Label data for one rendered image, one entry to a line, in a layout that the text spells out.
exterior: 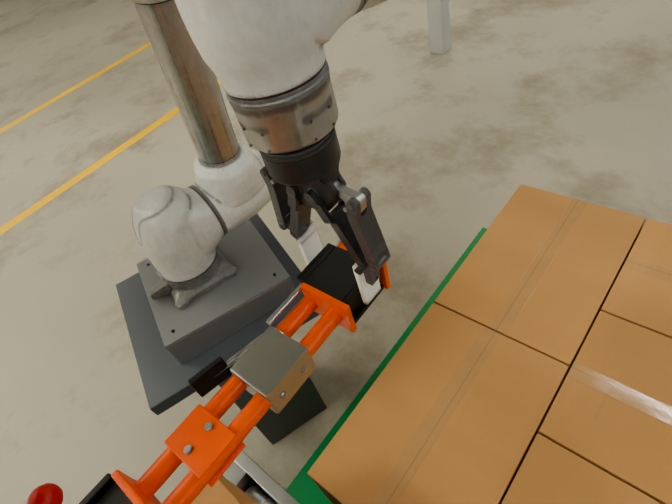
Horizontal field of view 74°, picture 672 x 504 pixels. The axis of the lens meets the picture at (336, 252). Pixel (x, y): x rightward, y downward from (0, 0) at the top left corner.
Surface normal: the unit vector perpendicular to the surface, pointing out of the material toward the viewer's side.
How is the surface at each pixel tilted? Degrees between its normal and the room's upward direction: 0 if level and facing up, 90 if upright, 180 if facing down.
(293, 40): 94
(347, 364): 0
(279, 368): 1
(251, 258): 2
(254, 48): 95
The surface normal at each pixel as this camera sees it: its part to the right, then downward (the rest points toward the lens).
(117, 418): -0.22, -0.66
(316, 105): 0.71, 0.39
